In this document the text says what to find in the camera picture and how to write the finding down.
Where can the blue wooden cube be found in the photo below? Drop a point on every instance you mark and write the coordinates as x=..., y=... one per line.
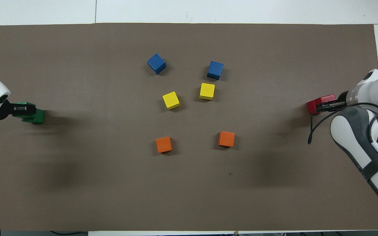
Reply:
x=215, y=69
x=156, y=63

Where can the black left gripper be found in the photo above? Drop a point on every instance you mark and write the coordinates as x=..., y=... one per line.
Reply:
x=5, y=109

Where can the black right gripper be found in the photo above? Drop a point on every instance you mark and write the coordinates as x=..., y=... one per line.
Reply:
x=343, y=96

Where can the orange wooden cube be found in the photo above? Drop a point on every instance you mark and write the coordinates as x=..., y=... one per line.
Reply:
x=226, y=139
x=163, y=144

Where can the green wooden cube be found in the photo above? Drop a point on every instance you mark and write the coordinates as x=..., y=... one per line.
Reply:
x=25, y=103
x=38, y=118

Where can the yellow wooden cube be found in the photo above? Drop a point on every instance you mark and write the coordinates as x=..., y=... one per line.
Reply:
x=171, y=100
x=207, y=91

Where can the brown paper table mat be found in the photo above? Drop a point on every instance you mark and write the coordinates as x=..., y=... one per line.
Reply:
x=77, y=180

